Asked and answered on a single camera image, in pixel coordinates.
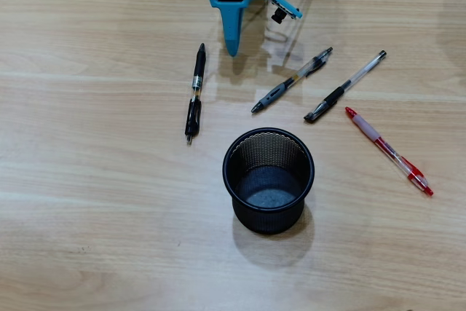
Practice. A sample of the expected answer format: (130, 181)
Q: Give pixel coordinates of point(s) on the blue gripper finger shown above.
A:
(233, 27)

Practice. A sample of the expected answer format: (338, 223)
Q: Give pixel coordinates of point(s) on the black clip pen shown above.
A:
(198, 70)

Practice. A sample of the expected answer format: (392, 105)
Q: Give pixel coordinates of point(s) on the grey grip clear pen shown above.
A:
(276, 92)

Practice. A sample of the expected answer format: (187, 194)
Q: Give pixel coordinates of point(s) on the clear capped pen black grip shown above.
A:
(333, 97)

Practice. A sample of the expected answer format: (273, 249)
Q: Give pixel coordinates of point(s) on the red clear pen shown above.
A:
(367, 130)

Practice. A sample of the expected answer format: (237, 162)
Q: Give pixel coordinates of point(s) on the black mesh pen holder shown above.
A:
(269, 221)

